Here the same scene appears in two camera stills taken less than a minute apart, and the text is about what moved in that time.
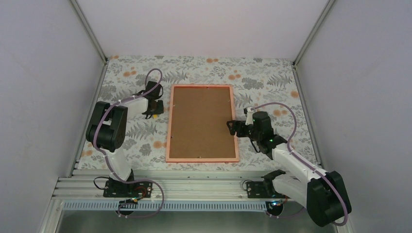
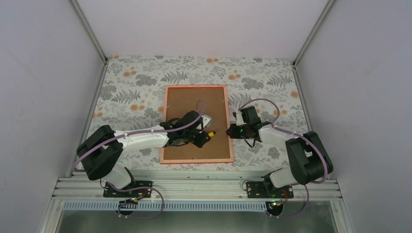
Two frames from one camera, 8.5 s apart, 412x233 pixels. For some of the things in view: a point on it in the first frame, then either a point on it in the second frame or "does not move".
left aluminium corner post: x=88 y=29 does not move
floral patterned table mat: x=269 y=85 does not move
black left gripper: x=160 y=109 to x=199 y=143
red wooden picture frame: x=197 y=130 does not move
